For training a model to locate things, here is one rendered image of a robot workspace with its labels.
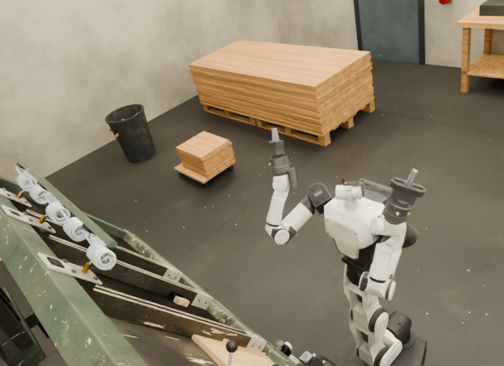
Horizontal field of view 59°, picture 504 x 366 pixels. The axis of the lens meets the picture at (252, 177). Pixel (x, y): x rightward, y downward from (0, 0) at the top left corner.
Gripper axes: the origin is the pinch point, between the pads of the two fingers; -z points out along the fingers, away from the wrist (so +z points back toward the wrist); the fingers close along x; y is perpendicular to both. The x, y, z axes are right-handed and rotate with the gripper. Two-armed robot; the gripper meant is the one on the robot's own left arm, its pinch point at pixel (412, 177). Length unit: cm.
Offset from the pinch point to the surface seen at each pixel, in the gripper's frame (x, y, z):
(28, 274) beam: 100, -74, 31
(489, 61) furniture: -111, 467, 49
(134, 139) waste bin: 281, 308, 225
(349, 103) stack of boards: 34, 370, 117
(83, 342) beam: 68, -93, 19
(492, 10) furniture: -83, 436, -11
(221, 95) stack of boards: 209, 417, 178
